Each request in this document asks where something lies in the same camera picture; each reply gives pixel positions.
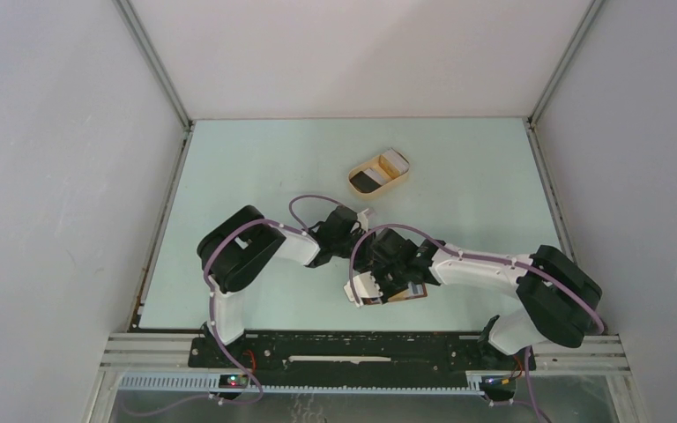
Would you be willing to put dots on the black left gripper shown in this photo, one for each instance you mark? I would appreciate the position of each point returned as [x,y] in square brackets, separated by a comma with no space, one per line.
[359,234]

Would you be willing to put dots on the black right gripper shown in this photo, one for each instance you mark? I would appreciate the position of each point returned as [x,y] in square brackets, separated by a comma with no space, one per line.
[386,293]

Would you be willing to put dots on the orange credit card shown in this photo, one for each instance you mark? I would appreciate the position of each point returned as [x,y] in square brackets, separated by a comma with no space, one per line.
[411,292]

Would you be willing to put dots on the brown leather card holder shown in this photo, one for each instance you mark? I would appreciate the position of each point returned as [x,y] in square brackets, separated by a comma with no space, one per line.
[384,298]

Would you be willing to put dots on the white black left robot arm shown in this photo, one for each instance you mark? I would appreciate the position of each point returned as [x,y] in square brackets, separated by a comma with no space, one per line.
[235,252]

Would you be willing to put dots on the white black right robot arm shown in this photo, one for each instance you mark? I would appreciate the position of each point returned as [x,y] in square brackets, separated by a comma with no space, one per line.
[557,300]

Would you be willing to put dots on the white small card stack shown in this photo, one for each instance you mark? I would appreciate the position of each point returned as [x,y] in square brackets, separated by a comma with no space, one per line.
[375,176]

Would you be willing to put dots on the beige oval tray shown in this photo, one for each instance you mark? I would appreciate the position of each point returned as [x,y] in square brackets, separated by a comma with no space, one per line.
[387,187]

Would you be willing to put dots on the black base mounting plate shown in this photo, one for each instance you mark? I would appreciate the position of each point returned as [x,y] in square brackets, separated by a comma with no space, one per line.
[359,359]

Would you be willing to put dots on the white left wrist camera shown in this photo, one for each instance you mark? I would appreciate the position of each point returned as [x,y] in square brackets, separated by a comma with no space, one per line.
[364,217]

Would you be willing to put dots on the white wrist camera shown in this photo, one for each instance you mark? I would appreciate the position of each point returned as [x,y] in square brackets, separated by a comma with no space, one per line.
[364,217]
[362,290]

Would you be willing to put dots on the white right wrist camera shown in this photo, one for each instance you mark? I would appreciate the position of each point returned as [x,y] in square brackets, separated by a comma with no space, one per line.
[362,290]

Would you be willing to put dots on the aluminium frame rail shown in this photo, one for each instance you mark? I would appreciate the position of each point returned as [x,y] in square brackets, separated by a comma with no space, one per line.
[169,352]

